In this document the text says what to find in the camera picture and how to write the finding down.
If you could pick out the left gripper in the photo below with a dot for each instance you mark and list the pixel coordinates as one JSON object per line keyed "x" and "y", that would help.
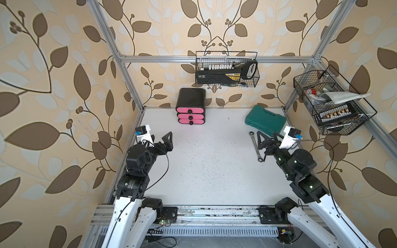
{"x": 169, "y": 145}

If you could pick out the green plastic tool case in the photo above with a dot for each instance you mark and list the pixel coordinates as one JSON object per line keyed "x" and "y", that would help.
{"x": 265, "y": 121}

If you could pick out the right wire basket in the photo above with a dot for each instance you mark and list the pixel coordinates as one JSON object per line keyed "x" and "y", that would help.
{"x": 310, "y": 85}

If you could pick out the black drawer cabinet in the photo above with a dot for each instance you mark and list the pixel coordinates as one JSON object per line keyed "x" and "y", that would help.
{"x": 192, "y": 97}

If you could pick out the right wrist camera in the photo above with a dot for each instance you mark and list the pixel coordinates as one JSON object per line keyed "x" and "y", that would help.
{"x": 292, "y": 136}

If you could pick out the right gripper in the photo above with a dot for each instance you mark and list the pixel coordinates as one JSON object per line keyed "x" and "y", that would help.
{"x": 275, "y": 147}

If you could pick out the pink top drawer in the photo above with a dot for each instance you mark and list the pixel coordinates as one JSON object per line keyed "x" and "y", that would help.
{"x": 190, "y": 110}

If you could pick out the silver ratchet wrench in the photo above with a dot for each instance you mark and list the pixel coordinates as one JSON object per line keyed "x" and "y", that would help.
{"x": 259, "y": 157}

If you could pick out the back wire basket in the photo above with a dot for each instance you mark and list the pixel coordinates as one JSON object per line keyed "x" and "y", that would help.
{"x": 218, "y": 60}

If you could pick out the wire basket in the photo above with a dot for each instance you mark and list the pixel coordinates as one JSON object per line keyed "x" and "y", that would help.
{"x": 218, "y": 60}
{"x": 310, "y": 85}

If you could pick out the pink bottom drawer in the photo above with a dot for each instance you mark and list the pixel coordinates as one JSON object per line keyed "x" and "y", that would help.
{"x": 191, "y": 122}

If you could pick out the socket set in basket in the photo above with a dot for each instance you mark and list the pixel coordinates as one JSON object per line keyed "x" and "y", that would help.
{"x": 336, "y": 114}

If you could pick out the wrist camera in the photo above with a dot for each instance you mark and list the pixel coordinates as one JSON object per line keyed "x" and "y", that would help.
{"x": 292, "y": 136}
{"x": 143, "y": 135}

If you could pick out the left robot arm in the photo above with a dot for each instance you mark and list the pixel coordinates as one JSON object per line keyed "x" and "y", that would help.
{"x": 133, "y": 213}

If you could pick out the pink drawer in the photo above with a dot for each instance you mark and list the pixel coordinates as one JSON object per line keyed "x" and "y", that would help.
{"x": 190, "y": 116}
{"x": 190, "y": 110}
{"x": 191, "y": 122}

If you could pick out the white paper in basket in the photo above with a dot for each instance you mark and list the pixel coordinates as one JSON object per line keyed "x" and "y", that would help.
{"x": 341, "y": 97}

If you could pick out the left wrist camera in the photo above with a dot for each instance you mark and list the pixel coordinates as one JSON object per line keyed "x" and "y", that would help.
{"x": 143, "y": 135}

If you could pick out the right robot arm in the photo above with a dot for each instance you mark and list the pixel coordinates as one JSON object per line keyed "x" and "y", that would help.
{"x": 297, "y": 167}

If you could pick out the black yellow tool box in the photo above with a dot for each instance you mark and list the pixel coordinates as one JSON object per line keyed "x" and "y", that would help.
{"x": 223, "y": 77}

